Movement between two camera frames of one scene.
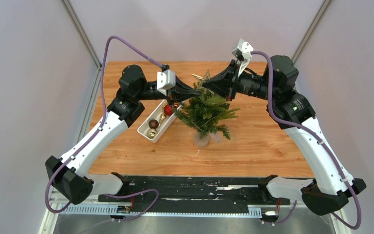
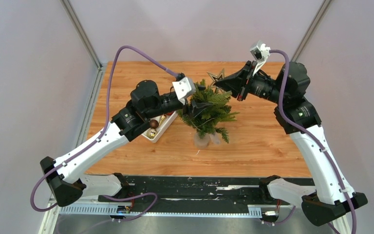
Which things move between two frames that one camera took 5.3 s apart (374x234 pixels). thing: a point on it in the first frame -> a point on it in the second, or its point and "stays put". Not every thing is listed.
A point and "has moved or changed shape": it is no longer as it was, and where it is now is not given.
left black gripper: (180, 92) -> (194, 105)
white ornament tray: (155, 114) stays put
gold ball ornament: (151, 133) stays put
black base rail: (195, 192) stays put
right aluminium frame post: (322, 9) stays put
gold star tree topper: (201, 79) has moved or changed shape
